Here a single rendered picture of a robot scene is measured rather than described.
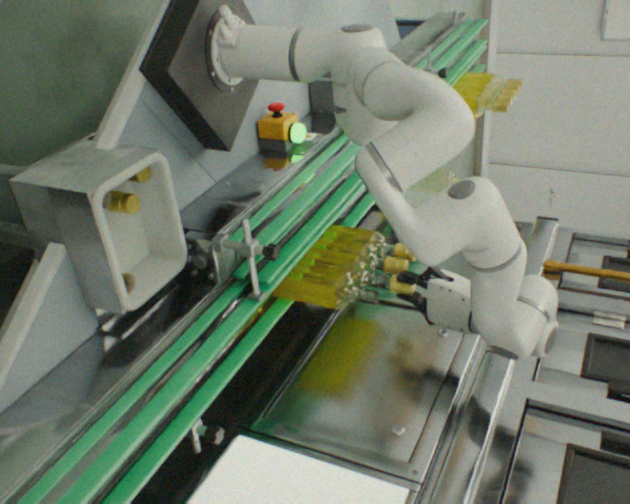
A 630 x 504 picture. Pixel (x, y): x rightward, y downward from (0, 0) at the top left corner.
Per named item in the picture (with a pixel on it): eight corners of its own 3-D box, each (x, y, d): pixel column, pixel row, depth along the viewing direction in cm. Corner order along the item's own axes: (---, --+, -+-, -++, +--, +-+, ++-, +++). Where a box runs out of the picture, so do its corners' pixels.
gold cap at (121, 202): (102, 195, 107) (124, 199, 105) (117, 186, 110) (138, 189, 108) (108, 215, 109) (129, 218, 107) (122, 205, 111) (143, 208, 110)
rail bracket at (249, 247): (220, 295, 123) (279, 308, 118) (205, 216, 114) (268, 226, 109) (229, 286, 125) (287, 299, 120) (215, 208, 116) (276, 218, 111)
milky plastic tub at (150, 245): (87, 307, 110) (129, 318, 107) (47, 186, 98) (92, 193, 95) (152, 255, 123) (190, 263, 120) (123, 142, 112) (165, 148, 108)
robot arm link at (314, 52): (311, 16, 120) (394, 19, 114) (315, 89, 127) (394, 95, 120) (286, 28, 112) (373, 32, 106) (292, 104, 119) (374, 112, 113)
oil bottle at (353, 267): (267, 278, 140) (360, 297, 131) (264, 256, 137) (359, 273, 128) (279, 265, 144) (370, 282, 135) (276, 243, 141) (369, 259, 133)
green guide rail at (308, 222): (232, 277, 126) (269, 285, 122) (231, 273, 125) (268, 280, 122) (466, 41, 258) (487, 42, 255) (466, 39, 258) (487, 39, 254)
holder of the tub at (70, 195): (94, 331, 113) (130, 341, 110) (46, 186, 99) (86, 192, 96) (156, 278, 126) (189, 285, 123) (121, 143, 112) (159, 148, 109)
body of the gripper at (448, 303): (493, 327, 124) (441, 307, 130) (496, 282, 118) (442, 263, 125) (473, 348, 119) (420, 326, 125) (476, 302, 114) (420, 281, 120)
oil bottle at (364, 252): (280, 263, 144) (370, 280, 135) (277, 241, 141) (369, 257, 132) (291, 251, 148) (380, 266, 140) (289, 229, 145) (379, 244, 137)
